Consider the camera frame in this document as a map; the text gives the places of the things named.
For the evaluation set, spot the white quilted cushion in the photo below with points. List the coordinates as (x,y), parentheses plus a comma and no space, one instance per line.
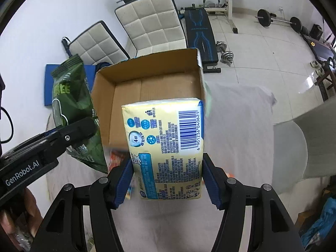
(97,45)
(152,26)

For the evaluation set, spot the cardboard box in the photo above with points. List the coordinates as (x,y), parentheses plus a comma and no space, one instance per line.
(159,76)

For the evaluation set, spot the white quilted cushion right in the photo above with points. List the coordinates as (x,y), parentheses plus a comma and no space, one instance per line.
(152,26)

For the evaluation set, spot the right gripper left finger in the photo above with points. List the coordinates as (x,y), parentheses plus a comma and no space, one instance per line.
(105,195)

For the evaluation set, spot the dark wooden stool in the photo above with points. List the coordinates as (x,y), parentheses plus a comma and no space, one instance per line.
(325,70)

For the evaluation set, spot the black treadmill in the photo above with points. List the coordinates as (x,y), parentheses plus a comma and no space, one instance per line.
(321,50)

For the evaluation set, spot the black blue weight bench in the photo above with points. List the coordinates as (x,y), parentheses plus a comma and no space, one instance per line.
(200,35)

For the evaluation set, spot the blue plastic bag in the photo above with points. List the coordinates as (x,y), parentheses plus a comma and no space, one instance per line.
(318,232)

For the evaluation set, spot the yellow tissue pack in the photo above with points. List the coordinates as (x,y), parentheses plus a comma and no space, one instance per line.
(165,140)

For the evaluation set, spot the chrome dumbbell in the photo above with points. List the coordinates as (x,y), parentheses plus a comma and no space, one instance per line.
(227,56)

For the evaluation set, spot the orange panda snack bag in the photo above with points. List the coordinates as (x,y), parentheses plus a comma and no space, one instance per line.
(115,158)

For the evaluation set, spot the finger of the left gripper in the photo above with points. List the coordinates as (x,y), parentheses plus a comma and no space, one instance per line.
(62,137)

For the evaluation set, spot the grey chair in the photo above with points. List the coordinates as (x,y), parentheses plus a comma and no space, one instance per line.
(304,147)

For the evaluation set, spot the white quilted cushion left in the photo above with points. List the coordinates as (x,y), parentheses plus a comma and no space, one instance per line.
(97,45)

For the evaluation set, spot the white squat rack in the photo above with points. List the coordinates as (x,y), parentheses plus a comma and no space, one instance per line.
(221,7)

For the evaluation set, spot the white tablecloth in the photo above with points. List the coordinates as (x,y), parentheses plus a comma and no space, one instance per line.
(238,137)

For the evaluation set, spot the barbell on floor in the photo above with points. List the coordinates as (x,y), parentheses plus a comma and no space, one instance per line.
(265,18)

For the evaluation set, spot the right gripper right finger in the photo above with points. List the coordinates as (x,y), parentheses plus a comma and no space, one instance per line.
(228,195)

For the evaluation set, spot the person's left hand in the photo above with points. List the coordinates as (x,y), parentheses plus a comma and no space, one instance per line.
(21,223)

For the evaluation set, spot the green snack bag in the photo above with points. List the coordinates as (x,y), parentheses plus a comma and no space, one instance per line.
(71,102)

